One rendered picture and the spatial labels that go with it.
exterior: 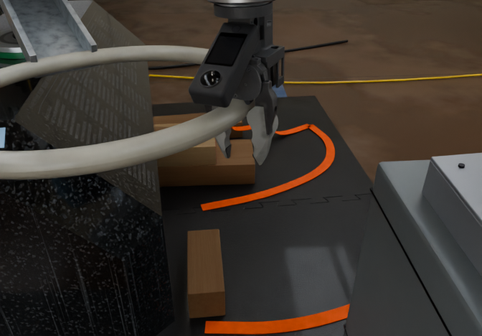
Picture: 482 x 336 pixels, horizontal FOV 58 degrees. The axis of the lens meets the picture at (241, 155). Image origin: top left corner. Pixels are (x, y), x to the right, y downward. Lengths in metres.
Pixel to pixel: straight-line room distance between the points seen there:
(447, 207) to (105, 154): 0.43
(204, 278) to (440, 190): 0.99
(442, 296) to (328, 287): 1.07
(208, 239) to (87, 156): 1.18
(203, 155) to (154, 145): 1.53
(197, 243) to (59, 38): 0.90
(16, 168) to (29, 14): 0.65
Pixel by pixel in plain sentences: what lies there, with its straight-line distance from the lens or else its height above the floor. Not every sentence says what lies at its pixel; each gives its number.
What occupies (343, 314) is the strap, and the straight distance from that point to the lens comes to 1.58.
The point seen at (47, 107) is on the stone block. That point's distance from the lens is 1.01.
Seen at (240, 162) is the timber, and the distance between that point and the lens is 2.03.
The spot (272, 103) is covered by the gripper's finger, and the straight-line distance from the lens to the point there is 0.54.
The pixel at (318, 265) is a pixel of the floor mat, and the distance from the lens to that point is 1.71.
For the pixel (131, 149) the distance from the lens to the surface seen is 0.47.
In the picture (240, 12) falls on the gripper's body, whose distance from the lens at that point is 0.52.
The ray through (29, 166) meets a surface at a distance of 0.49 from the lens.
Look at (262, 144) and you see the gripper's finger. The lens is 0.57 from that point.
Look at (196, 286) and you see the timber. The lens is 1.47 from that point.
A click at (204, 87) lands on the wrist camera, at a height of 1.05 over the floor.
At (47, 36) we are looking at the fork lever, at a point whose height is 0.97.
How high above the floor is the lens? 1.23
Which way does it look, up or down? 32 degrees down
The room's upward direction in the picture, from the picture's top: straight up
